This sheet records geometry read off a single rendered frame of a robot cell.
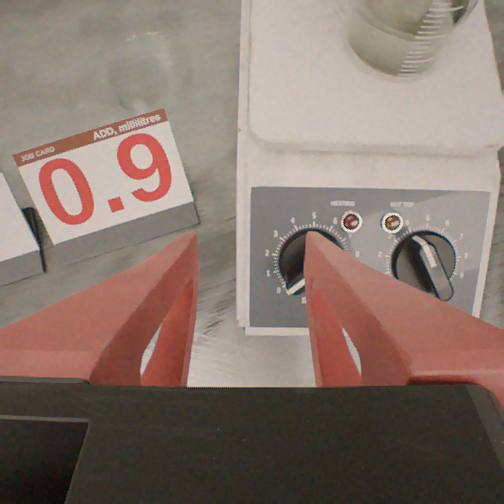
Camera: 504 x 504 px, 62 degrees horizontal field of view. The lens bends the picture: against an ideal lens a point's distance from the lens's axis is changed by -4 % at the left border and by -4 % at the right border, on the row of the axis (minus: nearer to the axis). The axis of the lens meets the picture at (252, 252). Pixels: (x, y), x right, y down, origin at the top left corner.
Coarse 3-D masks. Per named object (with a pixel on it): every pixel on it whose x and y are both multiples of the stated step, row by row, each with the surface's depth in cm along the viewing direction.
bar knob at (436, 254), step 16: (416, 240) 20; (432, 240) 21; (448, 240) 21; (400, 256) 21; (416, 256) 20; (432, 256) 19; (448, 256) 21; (400, 272) 21; (416, 272) 21; (432, 272) 20; (448, 272) 21; (416, 288) 21; (432, 288) 20; (448, 288) 20
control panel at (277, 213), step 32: (256, 192) 20; (288, 192) 20; (320, 192) 20; (352, 192) 20; (384, 192) 20; (416, 192) 20; (448, 192) 20; (480, 192) 20; (256, 224) 21; (288, 224) 21; (320, 224) 21; (416, 224) 21; (448, 224) 21; (480, 224) 21; (256, 256) 21; (352, 256) 21; (384, 256) 21; (480, 256) 21; (256, 288) 22; (256, 320) 22; (288, 320) 22
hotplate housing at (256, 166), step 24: (240, 48) 22; (240, 72) 22; (240, 96) 22; (240, 120) 21; (240, 144) 21; (240, 168) 21; (264, 168) 20; (288, 168) 20; (312, 168) 20; (336, 168) 20; (360, 168) 20; (384, 168) 20; (408, 168) 20; (432, 168) 20; (456, 168) 20; (480, 168) 20; (240, 192) 21; (240, 216) 21; (240, 240) 22; (240, 264) 22; (480, 264) 21; (240, 288) 22; (480, 288) 22; (240, 312) 23
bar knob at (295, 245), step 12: (288, 240) 21; (300, 240) 21; (336, 240) 21; (288, 252) 21; (300, 252) 21; (288, 264) 21; (300, 264) 21; (288, 276) 20; (300, 276) 20; (288, 288) 20; (300, 288) 20
